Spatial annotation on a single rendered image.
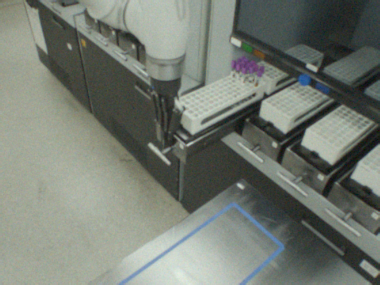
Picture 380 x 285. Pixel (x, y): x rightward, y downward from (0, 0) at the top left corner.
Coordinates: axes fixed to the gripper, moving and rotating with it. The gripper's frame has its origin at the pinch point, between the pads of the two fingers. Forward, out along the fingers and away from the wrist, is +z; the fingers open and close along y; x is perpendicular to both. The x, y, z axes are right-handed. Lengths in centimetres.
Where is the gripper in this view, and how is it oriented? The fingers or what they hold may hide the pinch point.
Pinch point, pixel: (166, 137)
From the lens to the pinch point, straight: 93.8
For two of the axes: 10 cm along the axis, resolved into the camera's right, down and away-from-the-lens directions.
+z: -0.4, 7.3, 6.8
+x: -7.7, 4.2, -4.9
